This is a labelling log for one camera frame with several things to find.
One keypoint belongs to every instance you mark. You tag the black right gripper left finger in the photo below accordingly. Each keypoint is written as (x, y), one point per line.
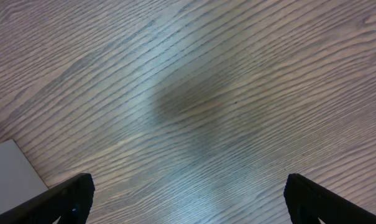
(68, 202)

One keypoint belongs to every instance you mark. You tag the white cardboard box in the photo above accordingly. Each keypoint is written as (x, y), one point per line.
(19, 181)

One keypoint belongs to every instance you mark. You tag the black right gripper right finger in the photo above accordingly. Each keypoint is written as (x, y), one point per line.
(310, 203)

